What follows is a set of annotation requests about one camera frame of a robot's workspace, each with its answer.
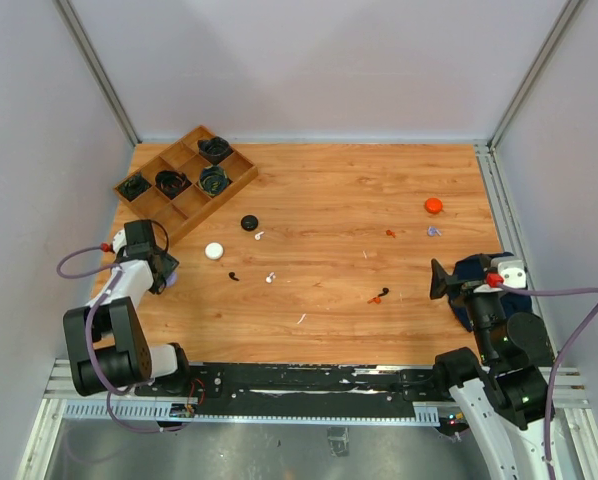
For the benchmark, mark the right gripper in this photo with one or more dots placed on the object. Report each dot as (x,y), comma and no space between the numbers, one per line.
(443,281)

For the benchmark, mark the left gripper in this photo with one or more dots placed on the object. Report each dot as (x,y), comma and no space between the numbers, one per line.
(168,265)

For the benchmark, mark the purple earbud charging case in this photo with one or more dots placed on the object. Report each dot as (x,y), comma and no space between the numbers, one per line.
(171,280)

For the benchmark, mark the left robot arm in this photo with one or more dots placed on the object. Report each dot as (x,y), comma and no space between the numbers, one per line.
(106,346)

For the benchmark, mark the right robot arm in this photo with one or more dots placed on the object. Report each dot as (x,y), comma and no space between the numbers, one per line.
(499,386)

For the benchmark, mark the white charging case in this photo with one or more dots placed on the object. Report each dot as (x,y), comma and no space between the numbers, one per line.
(214,251)

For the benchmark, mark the orange charging case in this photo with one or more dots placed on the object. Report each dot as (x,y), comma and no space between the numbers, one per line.
(433,205)

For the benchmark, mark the black charging case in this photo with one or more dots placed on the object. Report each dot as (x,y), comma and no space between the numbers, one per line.
(249,222)

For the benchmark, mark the black green rolled item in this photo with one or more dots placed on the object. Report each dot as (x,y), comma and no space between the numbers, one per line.
(133,186)

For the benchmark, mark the black red rolled item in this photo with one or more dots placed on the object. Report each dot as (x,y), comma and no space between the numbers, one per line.
(171,183)

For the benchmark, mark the wooden compartment tray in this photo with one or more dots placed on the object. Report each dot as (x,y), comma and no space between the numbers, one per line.
(191,207)

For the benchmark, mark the black yellow rolled item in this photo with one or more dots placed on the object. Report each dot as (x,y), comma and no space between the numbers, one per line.
(213,180)

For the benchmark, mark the black rolled item top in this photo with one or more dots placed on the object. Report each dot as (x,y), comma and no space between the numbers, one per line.
(214,150)

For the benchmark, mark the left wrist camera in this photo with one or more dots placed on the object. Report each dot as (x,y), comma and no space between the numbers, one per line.
(119,246)

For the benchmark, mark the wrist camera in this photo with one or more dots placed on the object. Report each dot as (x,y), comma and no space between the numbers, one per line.
(119,246)
(512,270)

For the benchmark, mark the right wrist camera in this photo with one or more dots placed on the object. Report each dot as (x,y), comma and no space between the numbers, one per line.
(512,270)

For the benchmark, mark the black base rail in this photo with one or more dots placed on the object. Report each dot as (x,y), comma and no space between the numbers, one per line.
(302,392)

